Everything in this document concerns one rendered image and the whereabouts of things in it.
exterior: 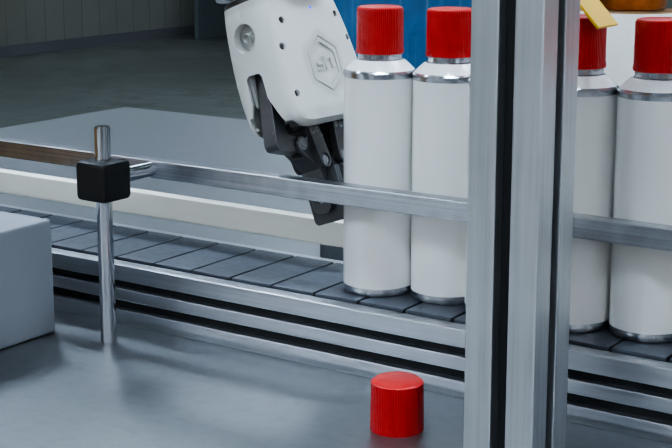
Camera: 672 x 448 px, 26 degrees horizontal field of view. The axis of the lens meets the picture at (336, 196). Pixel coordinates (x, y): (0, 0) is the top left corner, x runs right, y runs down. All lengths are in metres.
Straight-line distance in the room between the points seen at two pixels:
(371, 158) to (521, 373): 0.25
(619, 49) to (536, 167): 0.43
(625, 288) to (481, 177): 0.18
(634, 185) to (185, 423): 0.32
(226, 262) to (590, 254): 0.32
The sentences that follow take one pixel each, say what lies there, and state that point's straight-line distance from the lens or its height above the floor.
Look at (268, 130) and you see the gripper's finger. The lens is 1.04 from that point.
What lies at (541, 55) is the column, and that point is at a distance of 0.79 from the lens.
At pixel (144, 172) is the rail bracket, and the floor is 0.96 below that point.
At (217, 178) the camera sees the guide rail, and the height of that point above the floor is 0.95.
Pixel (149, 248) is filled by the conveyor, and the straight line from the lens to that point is 1.19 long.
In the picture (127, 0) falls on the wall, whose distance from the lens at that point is 12.06.
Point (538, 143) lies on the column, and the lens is 0.79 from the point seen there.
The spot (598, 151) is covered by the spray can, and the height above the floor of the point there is 1.00.
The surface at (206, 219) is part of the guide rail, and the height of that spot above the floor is 0.90.
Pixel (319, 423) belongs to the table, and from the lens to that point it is 0.94.
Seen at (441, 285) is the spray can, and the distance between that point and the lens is 1.02.
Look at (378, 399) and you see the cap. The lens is 0.92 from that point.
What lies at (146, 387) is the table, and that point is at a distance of 1.02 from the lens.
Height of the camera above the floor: 1.16
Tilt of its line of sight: 12 degrees down
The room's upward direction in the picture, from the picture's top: straight up
